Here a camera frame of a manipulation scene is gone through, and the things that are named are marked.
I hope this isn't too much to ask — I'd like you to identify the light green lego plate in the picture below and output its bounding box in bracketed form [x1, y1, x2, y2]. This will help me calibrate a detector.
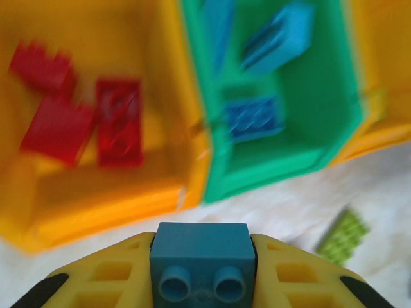
[314, 208, 372, 267]

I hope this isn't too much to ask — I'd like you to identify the blue lego plate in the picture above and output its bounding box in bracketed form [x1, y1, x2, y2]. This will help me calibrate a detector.
[223, 96, 285, 144]

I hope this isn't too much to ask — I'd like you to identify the long blue lego brick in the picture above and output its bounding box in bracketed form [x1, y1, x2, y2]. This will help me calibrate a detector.
[204, 0, 235, 70]

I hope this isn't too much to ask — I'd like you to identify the green plastic bin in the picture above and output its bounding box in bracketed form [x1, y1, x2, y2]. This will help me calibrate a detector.
[178, 0, 373, 205]

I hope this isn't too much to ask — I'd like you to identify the red lego plate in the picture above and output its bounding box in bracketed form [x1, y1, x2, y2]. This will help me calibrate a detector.
[94, 78, 144, 167]

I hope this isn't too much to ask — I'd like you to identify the light blue lego brick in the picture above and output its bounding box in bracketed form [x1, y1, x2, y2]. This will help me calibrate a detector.
[239, 3, 315, 73]

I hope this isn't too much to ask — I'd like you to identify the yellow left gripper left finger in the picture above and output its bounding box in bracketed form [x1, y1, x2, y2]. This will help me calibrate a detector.
[9, 231, 158, 308]

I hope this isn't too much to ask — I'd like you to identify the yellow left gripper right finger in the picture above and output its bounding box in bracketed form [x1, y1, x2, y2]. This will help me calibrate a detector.
[250, 233, 391, 308]

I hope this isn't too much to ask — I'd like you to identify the orange plastic bin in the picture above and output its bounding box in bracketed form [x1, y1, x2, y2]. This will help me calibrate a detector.
[327, 0, 411, 167]
[0, 0, 213, 256]

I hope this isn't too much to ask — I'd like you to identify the red lego brick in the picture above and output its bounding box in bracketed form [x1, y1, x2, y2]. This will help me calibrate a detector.
[8, 40, 80, 97]
[19, 92, 97, 167]

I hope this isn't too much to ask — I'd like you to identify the small blue lego brick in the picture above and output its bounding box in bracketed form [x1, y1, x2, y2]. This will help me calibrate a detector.
[149, 221, 259, 308]

